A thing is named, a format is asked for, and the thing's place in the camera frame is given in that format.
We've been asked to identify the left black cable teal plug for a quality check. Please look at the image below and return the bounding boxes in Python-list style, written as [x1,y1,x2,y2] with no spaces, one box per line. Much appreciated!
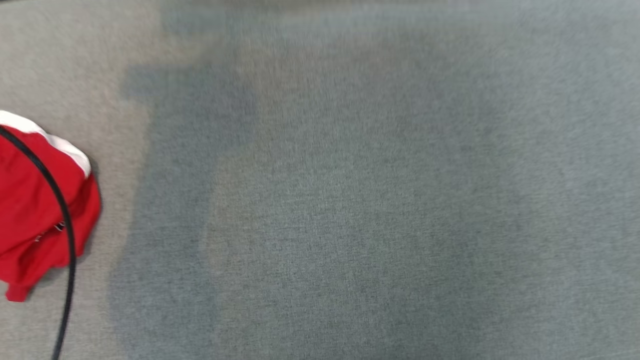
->
[0,126,77,360]

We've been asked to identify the red shorts with white panel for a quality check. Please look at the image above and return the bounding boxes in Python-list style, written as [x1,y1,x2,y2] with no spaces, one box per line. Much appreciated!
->
[0,110,102,303]

